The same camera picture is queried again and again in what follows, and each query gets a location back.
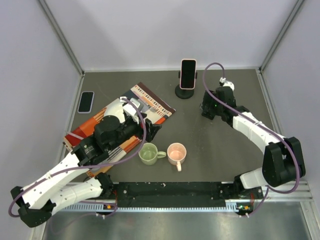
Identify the black round-base phone stand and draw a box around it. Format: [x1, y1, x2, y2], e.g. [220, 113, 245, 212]
[174, 84, 195, 100]

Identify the pink case smartphone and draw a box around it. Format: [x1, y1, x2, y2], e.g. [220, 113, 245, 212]
[179, 59, 197, 90]

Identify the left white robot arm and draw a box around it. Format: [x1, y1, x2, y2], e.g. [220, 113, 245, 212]
[9, 115, 162, 228]

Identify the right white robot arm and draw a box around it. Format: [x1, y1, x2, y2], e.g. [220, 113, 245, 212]
[200, 86, 306, 198]

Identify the green ceramic mug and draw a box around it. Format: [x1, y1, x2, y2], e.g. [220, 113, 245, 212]
[138, 142, 167, 166]

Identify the pink ceramic mug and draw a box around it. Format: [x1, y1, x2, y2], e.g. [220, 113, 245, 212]
[166, 142, 187, 172]

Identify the white plate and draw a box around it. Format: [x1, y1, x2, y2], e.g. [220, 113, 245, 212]
[103, 98, 126, 124]

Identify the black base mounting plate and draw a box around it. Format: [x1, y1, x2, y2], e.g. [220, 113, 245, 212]
[95, 181, 263, 207]

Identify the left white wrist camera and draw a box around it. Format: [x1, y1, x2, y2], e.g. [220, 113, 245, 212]
[119, 96, 147, 124]

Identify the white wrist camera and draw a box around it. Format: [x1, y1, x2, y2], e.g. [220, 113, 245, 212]
[219, 77, 235, 91]
[119, 96, 147, 124]

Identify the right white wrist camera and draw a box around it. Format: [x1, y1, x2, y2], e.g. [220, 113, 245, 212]
[219, 77, 235, 91]

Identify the grey slotted cable duct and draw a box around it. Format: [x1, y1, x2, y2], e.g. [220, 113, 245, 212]
[61, 200, 253, 214]

